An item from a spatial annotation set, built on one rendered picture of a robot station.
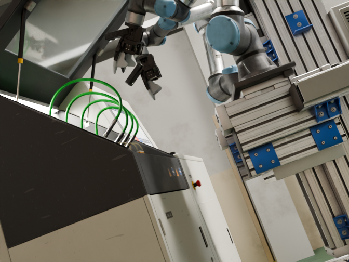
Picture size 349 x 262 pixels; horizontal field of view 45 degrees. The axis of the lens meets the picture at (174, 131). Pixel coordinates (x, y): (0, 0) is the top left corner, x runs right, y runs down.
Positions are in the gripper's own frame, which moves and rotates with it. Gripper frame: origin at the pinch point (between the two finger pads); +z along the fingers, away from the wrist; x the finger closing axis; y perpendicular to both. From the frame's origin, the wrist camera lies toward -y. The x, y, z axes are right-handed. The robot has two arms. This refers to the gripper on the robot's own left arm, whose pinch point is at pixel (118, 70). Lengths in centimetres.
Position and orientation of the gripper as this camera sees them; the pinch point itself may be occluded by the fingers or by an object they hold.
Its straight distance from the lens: 178.7
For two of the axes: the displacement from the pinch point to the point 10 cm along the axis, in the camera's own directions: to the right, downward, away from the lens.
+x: 3.4, -1.9, 9.2
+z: -2.6, 9.2, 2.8
